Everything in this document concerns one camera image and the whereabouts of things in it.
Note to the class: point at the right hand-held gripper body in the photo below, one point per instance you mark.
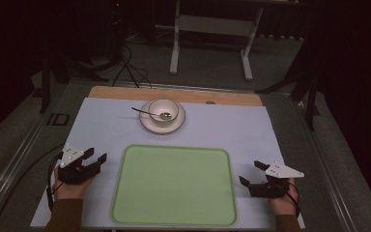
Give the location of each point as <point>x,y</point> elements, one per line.
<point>281,171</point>

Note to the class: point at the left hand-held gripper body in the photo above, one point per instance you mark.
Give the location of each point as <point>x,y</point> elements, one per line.
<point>71,155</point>

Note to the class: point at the person's right hand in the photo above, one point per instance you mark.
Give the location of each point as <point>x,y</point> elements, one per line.
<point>282,205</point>

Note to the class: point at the person's left hand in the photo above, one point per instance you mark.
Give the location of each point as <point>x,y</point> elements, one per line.
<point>68,191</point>

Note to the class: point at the white table mat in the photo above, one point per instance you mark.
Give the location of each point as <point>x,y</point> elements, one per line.
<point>109,129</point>

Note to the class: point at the metal spoon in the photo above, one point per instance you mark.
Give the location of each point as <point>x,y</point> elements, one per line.
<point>145,112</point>

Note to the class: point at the green tray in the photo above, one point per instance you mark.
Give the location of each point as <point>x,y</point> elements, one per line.
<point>174,185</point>

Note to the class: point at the white saucer plate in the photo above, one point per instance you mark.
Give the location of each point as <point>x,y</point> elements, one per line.
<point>163,129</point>

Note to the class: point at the black tripod stand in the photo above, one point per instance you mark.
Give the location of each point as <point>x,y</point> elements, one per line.
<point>310,96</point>
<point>46,83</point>

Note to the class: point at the white bowl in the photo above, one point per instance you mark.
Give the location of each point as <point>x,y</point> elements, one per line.
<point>170,106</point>

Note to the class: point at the metal floor rail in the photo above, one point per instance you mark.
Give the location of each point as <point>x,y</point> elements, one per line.
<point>16,161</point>
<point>328,174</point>

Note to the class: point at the white metal table frame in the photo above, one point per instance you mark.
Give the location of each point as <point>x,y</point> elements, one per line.
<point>215,25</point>

